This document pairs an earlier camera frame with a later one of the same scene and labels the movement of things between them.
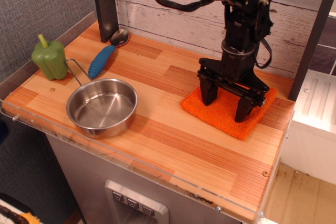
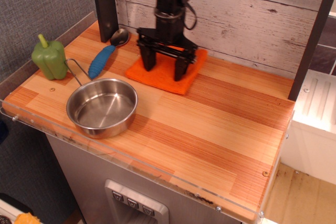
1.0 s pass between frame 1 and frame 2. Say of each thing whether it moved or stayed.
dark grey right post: stayed
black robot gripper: moved
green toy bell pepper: stayed
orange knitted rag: moved
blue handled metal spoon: stayed
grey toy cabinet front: stayed
